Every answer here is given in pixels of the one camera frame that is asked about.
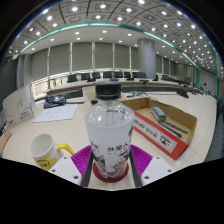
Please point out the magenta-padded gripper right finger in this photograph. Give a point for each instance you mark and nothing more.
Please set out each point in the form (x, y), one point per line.
(143, 161)

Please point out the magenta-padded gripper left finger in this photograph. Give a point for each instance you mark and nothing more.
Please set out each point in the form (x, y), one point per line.
(80, 160)

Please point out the clear plastic drink bottle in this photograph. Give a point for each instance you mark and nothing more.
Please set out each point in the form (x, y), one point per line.
(108, 130)

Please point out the open red-sided cardboard box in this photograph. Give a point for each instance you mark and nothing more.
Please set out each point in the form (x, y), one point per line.
(156, 138)

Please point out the white and yellow mug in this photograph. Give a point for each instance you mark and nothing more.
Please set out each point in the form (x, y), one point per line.
(41, 148)

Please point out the dark pens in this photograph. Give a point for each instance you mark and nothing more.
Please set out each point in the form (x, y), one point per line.
(171, 128)

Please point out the grey board eraser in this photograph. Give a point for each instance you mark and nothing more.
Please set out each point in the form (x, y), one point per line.
(158, 114)

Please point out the white paper sheet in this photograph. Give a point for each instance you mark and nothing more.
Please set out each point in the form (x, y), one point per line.
(55, 113)

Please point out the large white cardboard box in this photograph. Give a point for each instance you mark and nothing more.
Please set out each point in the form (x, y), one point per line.
(18, 108)

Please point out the row of black office chairs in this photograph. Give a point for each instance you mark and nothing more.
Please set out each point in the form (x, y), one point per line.
(96, 75)

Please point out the round ceiling lights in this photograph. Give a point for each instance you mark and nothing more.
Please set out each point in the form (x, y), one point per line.
(74, 9)

